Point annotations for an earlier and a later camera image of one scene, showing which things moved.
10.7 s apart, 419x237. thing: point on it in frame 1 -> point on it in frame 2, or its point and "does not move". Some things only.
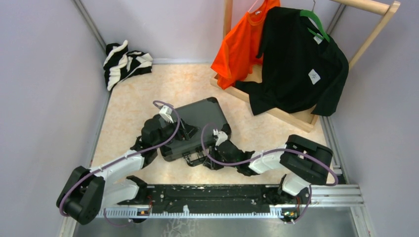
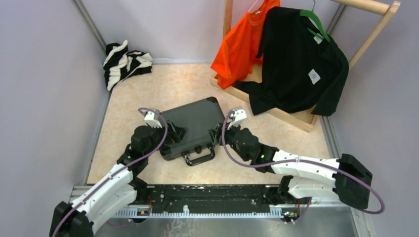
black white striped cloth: [120, 64] does not move
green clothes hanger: [313, 15] does not move
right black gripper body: [231, 163] -> [230, 129]
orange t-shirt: [240, 51] does not move
